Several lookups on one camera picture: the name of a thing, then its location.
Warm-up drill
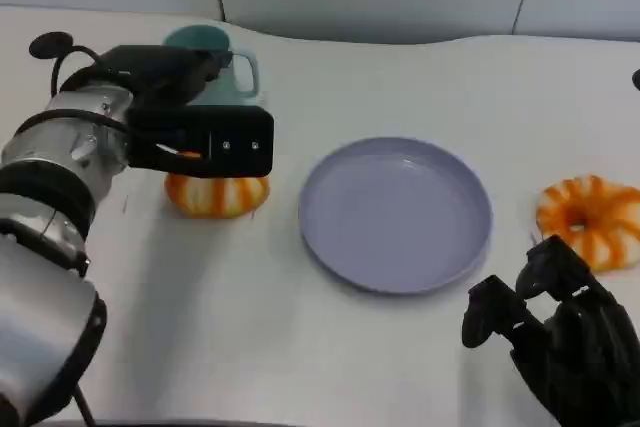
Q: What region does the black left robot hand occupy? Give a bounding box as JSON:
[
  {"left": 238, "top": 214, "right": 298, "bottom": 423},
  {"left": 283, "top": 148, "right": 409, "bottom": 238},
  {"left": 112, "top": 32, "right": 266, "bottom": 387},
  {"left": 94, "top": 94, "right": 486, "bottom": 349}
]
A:
[{"left": 94, "top": 45, "right": 235, "bottom": 108}]

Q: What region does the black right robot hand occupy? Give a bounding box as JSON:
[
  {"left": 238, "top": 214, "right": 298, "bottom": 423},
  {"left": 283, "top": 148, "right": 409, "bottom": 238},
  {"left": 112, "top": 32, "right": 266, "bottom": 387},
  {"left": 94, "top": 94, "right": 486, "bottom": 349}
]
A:
[{"left": 460, "top": 234, "right": 640, "bottom": 427}]

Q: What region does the pale green mug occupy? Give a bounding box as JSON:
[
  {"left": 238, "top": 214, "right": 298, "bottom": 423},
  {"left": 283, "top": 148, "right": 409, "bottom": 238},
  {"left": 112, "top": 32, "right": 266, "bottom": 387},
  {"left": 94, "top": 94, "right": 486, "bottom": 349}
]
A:
[{"left": 163, "top": 25, "right": 262, "bottom": 108}]

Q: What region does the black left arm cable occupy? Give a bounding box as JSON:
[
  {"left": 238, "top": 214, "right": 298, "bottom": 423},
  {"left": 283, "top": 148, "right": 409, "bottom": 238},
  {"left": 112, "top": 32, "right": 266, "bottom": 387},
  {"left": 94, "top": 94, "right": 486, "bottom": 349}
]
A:
[{"left": 49, "top": 44, "right": 104, "bottom": 98}]

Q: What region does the orange white ring-shaped bread roll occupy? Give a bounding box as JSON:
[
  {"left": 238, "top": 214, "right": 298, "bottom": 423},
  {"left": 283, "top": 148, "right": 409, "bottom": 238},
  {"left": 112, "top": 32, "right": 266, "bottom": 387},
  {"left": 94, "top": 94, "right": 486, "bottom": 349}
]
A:
[{"left": 535, "top": 174, "right": 640, "bottom": 274}]

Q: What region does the black table grommet hole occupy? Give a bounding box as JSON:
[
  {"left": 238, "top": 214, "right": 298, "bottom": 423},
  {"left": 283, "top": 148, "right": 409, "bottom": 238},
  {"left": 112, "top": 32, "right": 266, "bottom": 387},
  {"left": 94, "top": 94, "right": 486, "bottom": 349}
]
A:
[{"left": 28, "top": 32, "right": 74, "bottom": 60}]

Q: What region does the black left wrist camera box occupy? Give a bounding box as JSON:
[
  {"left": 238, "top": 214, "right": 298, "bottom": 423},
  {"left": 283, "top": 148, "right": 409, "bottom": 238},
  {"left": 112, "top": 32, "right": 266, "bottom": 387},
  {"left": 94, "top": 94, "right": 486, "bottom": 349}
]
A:
[{"left": 127, "top": 104, "right": 276, "bottom": 179}]

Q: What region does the lilac plate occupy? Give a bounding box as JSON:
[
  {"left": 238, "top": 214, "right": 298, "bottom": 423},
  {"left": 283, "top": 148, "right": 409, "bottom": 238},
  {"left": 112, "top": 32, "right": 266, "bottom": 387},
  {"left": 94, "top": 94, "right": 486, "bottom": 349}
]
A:
[{"left": 298, "top": 136, "right": 494, "bottom": 295}]

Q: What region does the orange white pumpkin-shaped bread roll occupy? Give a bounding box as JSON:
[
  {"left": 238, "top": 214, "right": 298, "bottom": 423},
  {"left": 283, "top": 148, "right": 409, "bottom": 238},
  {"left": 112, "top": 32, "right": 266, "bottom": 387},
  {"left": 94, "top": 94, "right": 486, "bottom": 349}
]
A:
[{"left": 164, "top": 150, "right": 271, "bottom": 220}]

